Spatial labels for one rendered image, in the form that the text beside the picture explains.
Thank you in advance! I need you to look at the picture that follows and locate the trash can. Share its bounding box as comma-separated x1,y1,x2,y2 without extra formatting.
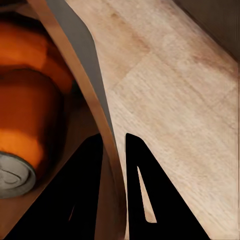
0,0,127,240

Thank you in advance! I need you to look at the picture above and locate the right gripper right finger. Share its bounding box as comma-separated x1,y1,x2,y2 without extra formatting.
125,133,211,240

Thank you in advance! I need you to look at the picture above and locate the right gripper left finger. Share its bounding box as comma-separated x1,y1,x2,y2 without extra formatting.
4,133,103,240

